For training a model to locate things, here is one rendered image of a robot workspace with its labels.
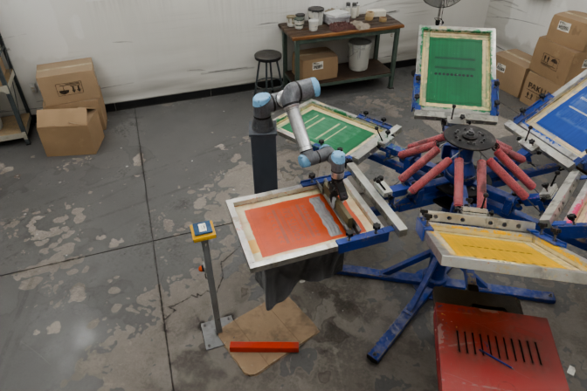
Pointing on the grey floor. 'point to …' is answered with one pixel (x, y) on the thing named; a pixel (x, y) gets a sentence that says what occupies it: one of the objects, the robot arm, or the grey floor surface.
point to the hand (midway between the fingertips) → (337, 206)
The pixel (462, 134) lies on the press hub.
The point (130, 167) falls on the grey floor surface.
